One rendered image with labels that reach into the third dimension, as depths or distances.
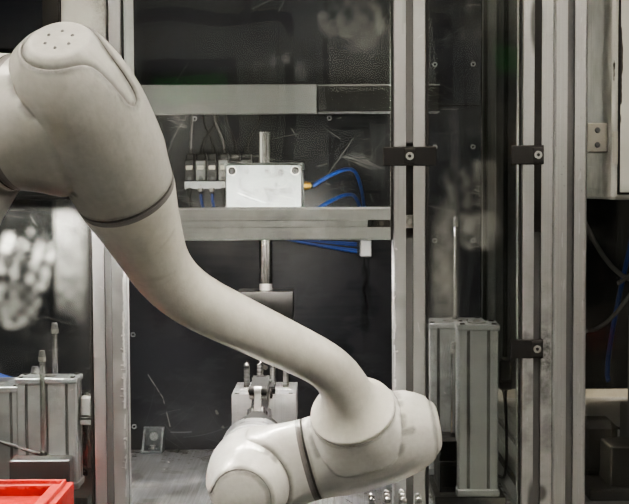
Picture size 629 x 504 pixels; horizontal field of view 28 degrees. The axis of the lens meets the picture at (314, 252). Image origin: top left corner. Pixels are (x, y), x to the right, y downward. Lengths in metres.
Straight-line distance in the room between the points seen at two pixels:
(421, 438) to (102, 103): 0.60
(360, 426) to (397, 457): 0.07
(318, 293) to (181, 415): 0.32
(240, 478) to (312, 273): 0.74
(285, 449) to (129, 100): 0.53
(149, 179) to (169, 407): 1.05
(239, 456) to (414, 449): 0.21
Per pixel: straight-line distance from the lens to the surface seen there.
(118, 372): 1.76
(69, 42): 1.14
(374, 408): 1.48
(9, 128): 1.17
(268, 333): 1.36
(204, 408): 2.19
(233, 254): 2.16
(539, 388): 1.77
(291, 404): 1.86
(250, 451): 1.50
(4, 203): 1.25
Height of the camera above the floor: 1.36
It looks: 3 degrees down
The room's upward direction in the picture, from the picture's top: straight up
